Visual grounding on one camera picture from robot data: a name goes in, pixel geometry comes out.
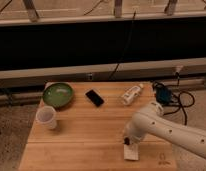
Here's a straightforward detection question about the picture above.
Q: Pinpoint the green bowl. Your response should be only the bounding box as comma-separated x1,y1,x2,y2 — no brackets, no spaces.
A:
42,83,74,108

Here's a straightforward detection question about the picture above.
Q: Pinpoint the black hanging cable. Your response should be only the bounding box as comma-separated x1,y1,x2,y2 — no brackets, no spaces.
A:
107,11,137,81

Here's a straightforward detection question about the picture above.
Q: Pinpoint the translucent plastic cup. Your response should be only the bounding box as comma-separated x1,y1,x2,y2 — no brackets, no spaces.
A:
36,106,57,129

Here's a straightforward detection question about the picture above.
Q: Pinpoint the black rectangular phone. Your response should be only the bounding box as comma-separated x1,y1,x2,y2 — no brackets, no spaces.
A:
85,90,104,107

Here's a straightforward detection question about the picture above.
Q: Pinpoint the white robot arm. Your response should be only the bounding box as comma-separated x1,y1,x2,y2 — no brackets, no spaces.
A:
124,101,206,159

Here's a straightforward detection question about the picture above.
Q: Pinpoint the blue black power adapter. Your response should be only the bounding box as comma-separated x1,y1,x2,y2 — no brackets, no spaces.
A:
153,82,171,104

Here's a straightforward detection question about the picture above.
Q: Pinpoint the white plastic bottle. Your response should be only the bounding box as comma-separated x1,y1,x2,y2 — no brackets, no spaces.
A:
121,84,144,105

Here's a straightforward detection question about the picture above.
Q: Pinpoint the white sponge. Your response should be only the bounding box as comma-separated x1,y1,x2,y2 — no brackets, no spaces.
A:
124,144,139,161

